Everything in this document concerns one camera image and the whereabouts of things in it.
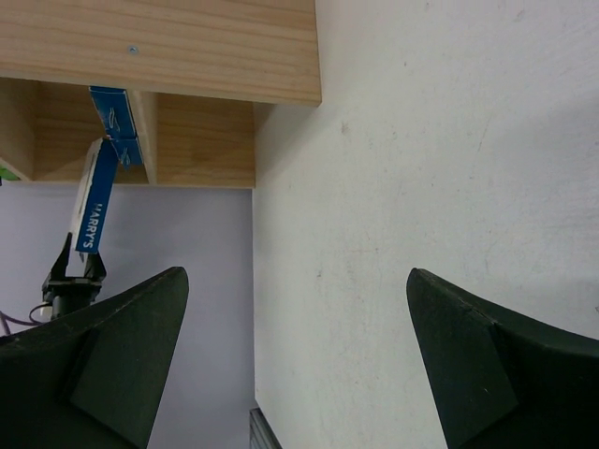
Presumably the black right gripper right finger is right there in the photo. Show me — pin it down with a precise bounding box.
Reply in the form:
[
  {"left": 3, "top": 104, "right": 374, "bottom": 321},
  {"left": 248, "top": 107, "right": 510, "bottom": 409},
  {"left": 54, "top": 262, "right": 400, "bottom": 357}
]
[{"left": 406, "top": 268, "right": 598, "bottom": 448}]

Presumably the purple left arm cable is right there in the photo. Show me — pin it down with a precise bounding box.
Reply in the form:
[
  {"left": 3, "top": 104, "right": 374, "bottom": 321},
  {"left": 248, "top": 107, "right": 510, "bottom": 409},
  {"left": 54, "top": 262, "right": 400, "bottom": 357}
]
[{"left": 0, "top": 310, "right": 34, "bottom": 336}]

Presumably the grey blue razor pack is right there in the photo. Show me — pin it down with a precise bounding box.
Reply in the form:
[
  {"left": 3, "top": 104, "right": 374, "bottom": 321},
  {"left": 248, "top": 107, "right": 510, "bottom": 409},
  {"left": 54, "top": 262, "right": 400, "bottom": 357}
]
[
  {"left": 89, "top": 86, "right": 143, "bottom": 168},
  {"left": 69, "top": 138, "right": 119, "bottom": 258}
]

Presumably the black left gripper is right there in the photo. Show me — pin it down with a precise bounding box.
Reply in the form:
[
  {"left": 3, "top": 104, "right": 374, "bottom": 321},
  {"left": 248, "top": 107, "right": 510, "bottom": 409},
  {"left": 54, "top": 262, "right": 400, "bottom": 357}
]
[{"left": 42, "top": 233, "right": 106, "bottom": 320}]

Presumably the black green razor box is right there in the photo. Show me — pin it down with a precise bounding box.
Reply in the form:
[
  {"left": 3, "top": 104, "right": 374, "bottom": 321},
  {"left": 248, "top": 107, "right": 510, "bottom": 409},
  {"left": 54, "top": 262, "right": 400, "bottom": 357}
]
[{"left": 0, "top": 163, "right": 21, "bottom": 181}]

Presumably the aluminium rail frame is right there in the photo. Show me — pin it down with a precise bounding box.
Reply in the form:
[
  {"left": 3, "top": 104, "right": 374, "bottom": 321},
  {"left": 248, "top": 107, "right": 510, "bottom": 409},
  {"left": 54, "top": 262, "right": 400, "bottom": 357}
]
[{"left": 249, "top": 408, "right": 283, "bottom": 449}]

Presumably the wooden three-tier shelf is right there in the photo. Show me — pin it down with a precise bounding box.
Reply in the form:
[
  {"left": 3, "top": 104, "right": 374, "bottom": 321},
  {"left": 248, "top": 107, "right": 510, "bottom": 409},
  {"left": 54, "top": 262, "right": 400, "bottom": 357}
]
[{"left": 1, "top": 1, "right": 322, "bottom": 189}]

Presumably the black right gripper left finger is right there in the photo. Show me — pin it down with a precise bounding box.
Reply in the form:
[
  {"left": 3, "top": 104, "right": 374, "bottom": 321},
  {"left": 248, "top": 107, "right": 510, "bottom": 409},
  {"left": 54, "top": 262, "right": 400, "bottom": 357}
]
[{"left": 1, "top": 267, "right": 189, "bottom": 448}]

